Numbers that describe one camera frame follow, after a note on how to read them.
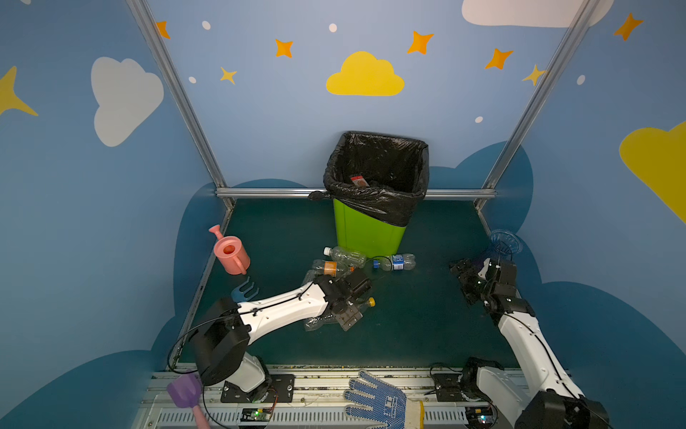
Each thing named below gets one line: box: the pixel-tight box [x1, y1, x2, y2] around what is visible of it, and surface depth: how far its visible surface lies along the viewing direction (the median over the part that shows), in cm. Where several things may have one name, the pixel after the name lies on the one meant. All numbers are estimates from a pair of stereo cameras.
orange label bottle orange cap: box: [311, 259, 356, 278], surface depth 98 cm
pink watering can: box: [209, 224, 251, 276], surface depth 93 cm
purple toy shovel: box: [167, 373, 210, 429], surface depth 73 cm
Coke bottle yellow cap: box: [350, 175, 370, 188], surface depth 101 cm
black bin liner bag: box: [308, 130, 430, 228], surface depth 91 cm
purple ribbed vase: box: [489, 228, 523, 255], surface depth 87 cm
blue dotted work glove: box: [343, 370, 426, 429], surface depth 73 cm
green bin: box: [333, 198, 407, 259], surface depth 93 cm
